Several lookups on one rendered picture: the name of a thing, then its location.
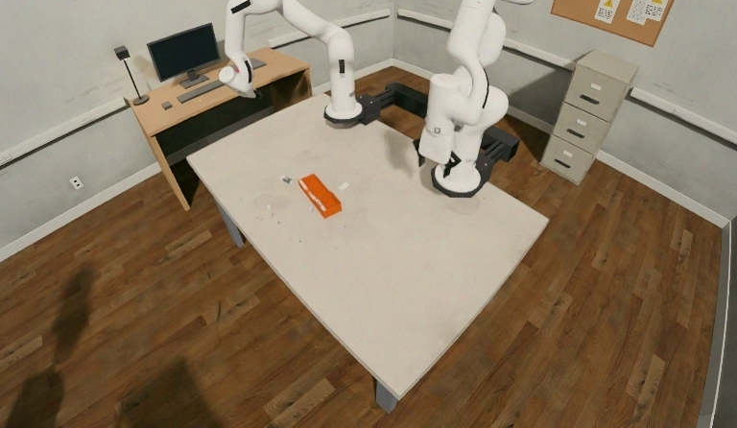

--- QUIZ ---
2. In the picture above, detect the orange open-top bin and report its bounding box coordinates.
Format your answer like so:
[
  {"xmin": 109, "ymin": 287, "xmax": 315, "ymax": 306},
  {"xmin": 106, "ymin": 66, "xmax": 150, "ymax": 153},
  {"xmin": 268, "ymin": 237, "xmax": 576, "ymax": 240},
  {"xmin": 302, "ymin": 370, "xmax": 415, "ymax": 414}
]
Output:
[{"xmin": 298, "ymin": 174, "xmax": 342, "ymax": 219}]

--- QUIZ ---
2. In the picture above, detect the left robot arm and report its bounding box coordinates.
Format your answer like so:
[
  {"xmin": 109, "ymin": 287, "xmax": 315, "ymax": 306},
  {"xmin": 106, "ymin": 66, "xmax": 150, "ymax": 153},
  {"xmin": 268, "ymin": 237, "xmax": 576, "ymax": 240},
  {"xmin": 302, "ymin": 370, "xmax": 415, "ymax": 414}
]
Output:
[{"xmin": 424, "ymin": 0, "xmax": 509, "ymax": 192}]

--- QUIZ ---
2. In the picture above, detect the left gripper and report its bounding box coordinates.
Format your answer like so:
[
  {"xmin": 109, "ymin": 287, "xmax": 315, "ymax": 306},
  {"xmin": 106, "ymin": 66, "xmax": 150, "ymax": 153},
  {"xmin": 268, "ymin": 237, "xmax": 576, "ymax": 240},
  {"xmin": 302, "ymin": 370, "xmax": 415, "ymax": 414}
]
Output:
[{"xmin": 413, "ymin": 127, "xmax": 462, "ymax": 178}]

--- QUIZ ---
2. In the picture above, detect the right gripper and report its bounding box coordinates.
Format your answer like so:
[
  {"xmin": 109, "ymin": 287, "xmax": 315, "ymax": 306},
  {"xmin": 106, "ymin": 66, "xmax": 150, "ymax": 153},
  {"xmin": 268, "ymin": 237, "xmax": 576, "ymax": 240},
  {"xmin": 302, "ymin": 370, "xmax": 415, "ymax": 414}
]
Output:
[{"xmin": 238, "ymin": 86, "xmax": 262, "ymax": 100}]

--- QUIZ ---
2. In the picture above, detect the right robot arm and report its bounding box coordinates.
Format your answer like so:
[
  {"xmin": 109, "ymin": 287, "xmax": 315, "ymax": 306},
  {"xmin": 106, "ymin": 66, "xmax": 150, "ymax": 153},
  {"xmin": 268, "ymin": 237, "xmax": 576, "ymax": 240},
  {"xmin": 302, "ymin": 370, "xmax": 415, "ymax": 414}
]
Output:
[{"xmin": 219, "ymin": 0, "xmax": 362, "ymax": 119}]

